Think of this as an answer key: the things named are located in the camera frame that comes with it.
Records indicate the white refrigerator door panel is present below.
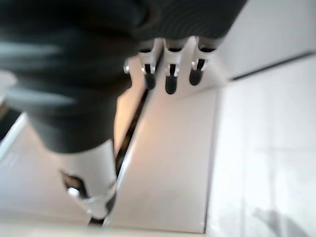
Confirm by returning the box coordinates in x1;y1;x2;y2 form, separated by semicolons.
102;37;232;235
0;112;119;223

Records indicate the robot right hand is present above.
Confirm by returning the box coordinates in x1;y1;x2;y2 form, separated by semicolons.
0;0;249;221

